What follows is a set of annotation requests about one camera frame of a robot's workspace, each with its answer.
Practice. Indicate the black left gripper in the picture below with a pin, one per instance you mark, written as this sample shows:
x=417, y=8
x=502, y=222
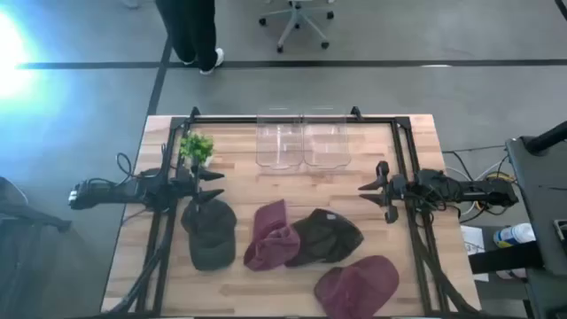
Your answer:
x=186, y=186

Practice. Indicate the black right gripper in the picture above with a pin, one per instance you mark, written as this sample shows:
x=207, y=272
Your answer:
x=394, y=186

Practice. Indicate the dark grey cap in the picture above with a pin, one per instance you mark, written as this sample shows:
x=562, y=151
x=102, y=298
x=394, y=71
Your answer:
x=210, y=239

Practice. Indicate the black cap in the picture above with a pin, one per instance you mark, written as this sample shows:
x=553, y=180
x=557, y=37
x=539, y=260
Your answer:
x=328, y=237

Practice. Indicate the maroon cap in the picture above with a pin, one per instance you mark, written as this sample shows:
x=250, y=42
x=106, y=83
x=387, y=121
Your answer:
x=359, y=288
x=272, y=241

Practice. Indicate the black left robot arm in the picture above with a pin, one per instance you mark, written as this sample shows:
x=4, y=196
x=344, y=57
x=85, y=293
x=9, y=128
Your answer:
x=111, y=192

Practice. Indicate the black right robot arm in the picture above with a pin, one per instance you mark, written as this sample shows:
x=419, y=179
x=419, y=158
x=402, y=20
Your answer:
x=478, y=190

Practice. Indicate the small green potted plant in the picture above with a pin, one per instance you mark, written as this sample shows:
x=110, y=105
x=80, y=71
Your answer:
x=197, y=148

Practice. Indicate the clear plastic bin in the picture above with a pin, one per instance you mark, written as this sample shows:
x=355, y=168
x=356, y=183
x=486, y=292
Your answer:
x=327, y=146
x=279, y=146

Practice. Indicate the white paper sheet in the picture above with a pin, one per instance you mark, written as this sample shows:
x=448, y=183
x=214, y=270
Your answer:
x=473, y=241

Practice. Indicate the black flat bar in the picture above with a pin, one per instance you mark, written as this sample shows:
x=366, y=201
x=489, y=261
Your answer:
x=505, y=259

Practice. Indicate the white wipes canister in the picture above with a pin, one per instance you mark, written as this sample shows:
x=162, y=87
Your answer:
x=516, y=235

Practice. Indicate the person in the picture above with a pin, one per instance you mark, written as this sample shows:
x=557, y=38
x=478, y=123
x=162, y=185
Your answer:
x=195, y=31

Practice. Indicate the black desk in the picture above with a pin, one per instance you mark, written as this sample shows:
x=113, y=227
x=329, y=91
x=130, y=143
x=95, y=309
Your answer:
x=540, y=186

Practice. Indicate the black stand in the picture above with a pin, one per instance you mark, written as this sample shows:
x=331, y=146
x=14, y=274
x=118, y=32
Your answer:
x=40, y=217

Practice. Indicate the grey office chair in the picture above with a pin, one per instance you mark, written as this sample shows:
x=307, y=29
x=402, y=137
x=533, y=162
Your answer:
x=296, y=17

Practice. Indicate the black metal table frame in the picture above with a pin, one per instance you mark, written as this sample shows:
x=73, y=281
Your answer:
x=230, y=120

